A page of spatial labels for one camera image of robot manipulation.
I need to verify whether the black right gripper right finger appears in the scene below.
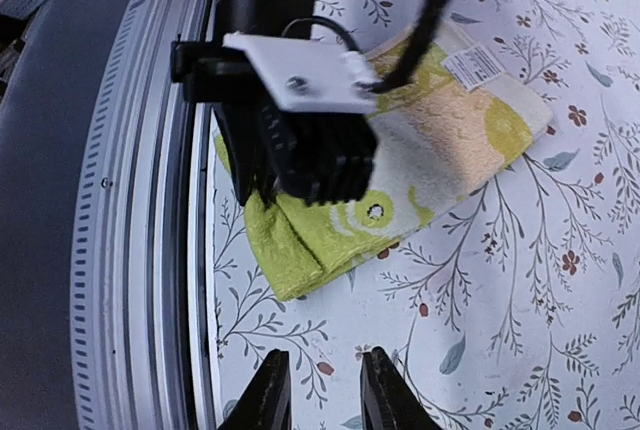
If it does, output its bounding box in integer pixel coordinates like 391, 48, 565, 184
360, 346, 441, 430

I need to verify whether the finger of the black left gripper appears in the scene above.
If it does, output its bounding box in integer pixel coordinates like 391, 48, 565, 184
214, 103, 275, 207

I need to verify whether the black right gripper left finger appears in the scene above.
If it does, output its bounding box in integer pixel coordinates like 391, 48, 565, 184
219, 350, 291, 430

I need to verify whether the green white small packet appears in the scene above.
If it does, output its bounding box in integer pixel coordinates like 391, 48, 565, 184
244, 21, 552, 301

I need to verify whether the aluminium front rail base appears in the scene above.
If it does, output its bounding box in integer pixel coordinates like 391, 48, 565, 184
70, 0, 210, 429

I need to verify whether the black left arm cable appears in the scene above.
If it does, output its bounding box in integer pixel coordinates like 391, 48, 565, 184
369, 0, 461, 96

